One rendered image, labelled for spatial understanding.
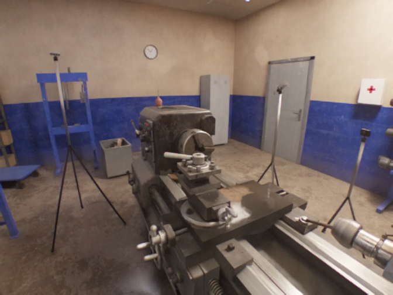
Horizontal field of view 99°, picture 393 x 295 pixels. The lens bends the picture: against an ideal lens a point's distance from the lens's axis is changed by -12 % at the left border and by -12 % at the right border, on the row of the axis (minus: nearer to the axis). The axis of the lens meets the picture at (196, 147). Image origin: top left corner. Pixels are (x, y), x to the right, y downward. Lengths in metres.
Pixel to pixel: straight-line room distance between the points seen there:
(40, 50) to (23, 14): 0.66
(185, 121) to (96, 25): 3.69
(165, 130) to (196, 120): 0.27
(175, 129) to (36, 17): 4.01
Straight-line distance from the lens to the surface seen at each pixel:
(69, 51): 4.74
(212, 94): 4.88
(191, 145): 1.34
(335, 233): 0.74
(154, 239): 0.92
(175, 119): 1.47
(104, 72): 4.67
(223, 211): 0.81
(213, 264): 0.92
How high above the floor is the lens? 1.50
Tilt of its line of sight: 17 degrees down
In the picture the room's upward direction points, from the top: straight up
